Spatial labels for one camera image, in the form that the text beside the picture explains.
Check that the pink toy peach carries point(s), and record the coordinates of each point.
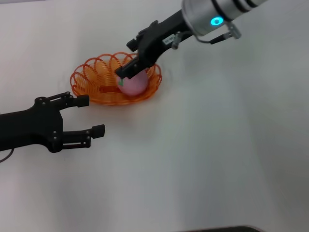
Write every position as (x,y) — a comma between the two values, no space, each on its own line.
(135,84)

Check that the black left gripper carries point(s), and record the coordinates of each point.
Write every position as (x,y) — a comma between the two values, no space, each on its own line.
(29,125)

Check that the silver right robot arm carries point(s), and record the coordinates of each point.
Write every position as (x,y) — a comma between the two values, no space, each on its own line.
(210,12)

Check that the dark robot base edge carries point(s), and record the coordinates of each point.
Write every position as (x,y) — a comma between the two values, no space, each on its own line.
(224,229)

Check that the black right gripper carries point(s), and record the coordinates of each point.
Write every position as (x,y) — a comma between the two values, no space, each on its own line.
(157,38)

